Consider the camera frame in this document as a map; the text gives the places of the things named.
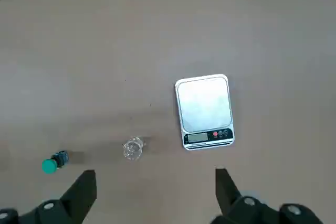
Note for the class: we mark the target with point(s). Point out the green push button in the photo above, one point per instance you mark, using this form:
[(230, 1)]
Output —
[(50, 166)]

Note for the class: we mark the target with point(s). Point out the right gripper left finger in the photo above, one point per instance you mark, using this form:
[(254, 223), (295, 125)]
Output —
[(76, 200)]

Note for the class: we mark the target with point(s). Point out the clear measuring cup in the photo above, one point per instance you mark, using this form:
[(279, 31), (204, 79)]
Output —
[(132, 150)]

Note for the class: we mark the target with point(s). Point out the white electronic scale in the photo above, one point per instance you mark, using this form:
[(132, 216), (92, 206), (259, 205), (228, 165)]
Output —
[(204, 103)]

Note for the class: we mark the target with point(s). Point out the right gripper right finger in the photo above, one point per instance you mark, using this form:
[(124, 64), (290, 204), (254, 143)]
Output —
[(228, 200)]

